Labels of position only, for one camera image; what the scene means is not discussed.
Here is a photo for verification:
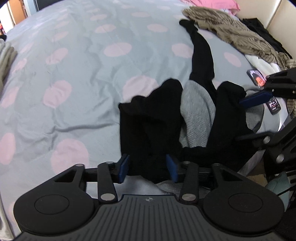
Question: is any grey and black raglan shirt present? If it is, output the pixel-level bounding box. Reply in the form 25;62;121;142
118;19;263;193

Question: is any stack of folded clothes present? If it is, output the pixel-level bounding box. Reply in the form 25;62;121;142
0;39;18;91

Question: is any smartphone with lit screen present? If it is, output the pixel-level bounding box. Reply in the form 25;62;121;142
247;69;266;87

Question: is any white garment at bed edge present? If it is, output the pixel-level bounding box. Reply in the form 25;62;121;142
245;54;281;78

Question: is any black garment by headboard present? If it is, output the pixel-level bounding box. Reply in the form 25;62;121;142
240;18;292;59

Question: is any tan striped garment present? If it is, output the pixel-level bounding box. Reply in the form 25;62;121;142
181;6;296;117

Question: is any cream padded headboard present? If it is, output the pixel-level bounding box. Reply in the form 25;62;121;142
237;0;295;58

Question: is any pink pillow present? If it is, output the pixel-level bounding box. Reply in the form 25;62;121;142
184;0;240;11

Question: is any grey pink-dotted bed sheet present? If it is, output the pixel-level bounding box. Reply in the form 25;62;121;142
0;0;290;239

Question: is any orange wooden door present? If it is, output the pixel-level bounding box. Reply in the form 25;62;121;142
8;0;28;25

